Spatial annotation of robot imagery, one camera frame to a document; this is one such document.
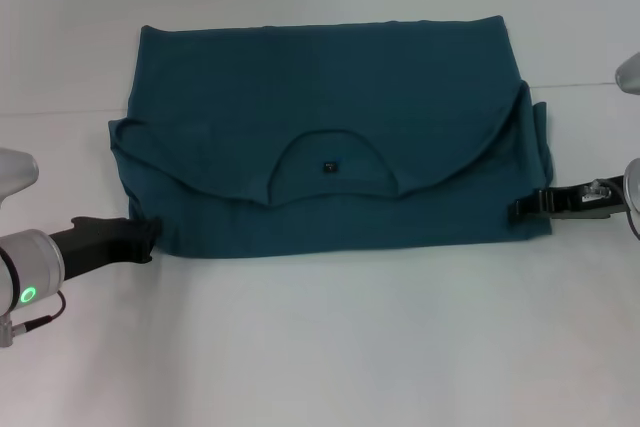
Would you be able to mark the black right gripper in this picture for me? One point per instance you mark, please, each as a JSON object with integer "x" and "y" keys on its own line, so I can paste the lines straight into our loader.
{"x": 600, "y": 207}

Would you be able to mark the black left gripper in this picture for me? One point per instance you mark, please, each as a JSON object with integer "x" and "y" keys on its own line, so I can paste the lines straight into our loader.
{"x": 100, "y": 244}

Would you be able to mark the teal t-shirt with FREE print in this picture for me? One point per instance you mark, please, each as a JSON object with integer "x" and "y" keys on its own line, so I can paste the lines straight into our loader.
{"x": 325, "y": 97}

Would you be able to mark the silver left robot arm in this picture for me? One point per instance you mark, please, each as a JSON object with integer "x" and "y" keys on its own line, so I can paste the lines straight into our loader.
{"x": 30, "y": 267}

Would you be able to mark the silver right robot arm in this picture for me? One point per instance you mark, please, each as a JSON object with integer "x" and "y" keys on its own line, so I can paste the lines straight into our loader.
{"x": 632, "y": 74}

